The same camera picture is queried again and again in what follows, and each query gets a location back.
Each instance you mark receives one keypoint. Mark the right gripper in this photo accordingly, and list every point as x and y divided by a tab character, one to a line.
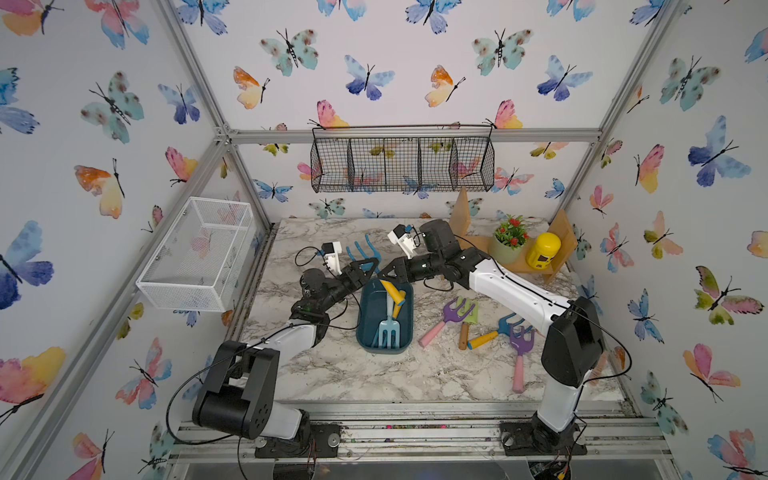
401	268

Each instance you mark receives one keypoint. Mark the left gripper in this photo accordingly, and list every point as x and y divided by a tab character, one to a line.
351	278

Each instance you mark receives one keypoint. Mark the blue rake yellow handle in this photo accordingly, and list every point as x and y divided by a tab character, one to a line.
399	306

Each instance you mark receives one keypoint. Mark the teal plastic storage box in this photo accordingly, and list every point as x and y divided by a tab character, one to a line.
374	310

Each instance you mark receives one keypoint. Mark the light blue fork white handle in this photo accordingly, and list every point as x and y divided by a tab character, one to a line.
388	333

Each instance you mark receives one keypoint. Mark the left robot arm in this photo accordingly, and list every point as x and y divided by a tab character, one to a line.
238	394

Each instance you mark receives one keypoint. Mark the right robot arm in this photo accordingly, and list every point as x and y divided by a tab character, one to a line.
574	341

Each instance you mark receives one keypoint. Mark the potted red flower plant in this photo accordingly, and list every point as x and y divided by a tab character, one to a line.
507	242

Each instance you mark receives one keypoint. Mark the yellow canister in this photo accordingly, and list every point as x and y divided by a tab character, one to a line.
543	251

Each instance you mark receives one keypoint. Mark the wooden shelf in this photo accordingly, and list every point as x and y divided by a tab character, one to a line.
560	226

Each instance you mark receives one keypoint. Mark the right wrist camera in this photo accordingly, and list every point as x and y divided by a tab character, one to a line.
406	238

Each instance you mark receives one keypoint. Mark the purple rake pink handle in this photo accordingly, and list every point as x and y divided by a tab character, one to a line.
455	311
522	340

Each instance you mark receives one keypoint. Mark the black wire wall basket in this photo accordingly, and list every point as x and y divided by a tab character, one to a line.
416	160

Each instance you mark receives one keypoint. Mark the white mesh wall basket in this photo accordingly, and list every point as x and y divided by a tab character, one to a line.
198	262

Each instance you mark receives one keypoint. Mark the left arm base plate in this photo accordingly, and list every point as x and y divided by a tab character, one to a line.
312	440

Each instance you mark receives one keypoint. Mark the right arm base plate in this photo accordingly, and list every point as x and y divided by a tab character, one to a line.
534	438

